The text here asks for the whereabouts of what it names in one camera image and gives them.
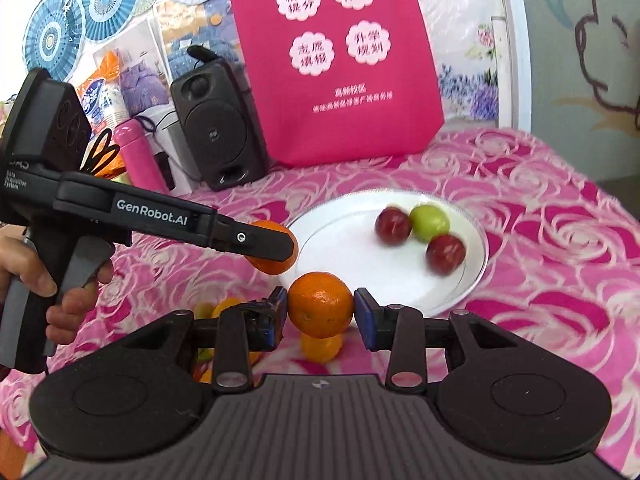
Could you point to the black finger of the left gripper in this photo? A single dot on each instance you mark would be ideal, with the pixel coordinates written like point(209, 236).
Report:
point(239, 238)

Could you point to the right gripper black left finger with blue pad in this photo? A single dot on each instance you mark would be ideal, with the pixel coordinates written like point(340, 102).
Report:
point(255, 326)

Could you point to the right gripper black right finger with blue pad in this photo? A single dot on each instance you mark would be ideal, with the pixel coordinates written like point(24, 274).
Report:
point(405, 333)

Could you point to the dark red plum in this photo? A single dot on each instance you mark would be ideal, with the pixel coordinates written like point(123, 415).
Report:
point(445, 253)
point(393, 226)

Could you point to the large green apple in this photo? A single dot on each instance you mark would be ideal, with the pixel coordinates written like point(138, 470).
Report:
point(428, 221)

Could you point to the person's left hand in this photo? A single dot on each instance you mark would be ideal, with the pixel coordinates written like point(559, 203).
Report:
point(64, 319)

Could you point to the white round plate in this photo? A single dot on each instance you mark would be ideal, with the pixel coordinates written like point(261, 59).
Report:
point(338, 237)

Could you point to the small yellow orange back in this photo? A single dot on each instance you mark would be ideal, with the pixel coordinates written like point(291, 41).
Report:
point(204, 310)

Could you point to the pink thermos bottle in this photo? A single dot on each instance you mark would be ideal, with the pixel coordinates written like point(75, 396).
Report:
point(137, 155)

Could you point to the orange white snack bag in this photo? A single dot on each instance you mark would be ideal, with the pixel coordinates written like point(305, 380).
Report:
point(100, 95)

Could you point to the white box behind bottle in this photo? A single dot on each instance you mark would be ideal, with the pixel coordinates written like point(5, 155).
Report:
point(168, 138)

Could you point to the black speaker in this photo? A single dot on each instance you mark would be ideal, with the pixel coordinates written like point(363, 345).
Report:
point(218, 119)

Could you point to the pink rose tablecloth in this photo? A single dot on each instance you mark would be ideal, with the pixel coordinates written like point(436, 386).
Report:
point(563, 268)

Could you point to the magenta fabric tote bag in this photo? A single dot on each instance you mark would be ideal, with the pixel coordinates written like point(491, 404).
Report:
point(339, 80)

